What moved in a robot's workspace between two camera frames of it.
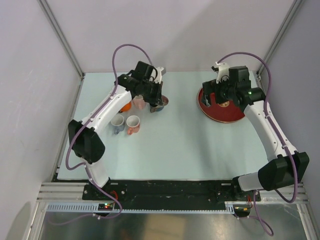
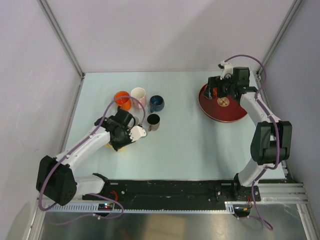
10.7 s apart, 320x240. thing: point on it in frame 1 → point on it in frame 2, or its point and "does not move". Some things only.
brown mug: (164, 100) → (153, 121)
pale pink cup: (138, 102) does not move
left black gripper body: (151, 92) → (123, 139)
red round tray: (232, 113) does not move
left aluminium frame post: (61, 37) does not move
